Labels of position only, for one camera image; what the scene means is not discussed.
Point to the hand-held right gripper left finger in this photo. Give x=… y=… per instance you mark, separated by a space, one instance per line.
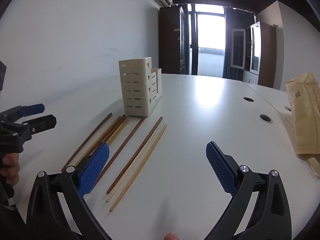
x=96 y=170

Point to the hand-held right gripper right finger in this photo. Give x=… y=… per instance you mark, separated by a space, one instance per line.
x=220 y=170

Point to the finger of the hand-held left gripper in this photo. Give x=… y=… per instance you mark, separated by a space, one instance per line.
x=40 y=124
x=32 y=109

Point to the cream plastic utensil holder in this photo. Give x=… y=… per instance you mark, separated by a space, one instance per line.
x=135 y=87

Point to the person's left hand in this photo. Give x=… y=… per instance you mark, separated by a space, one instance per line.
x=11 y=170

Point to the person's right hand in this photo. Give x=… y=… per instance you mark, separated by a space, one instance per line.
x=171 y=237

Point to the white low cabinet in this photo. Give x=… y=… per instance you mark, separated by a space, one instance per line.
x=250 y=77

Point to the brown paper bag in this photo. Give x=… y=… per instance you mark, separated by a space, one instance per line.
x=305 y=110

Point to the dark blue curtain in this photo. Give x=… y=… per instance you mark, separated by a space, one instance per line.
x=228 y=55

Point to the white-framed glass cabinet door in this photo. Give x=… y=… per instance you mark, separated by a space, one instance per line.
x=237 y=47

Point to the brown cabinet with glass doors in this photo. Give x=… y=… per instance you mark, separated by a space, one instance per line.
x=267 y=55

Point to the dark wooden wardrobe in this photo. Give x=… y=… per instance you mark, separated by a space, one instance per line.
x=170 y=42

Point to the glass balcony door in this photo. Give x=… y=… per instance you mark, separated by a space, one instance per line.
x=210 y=30

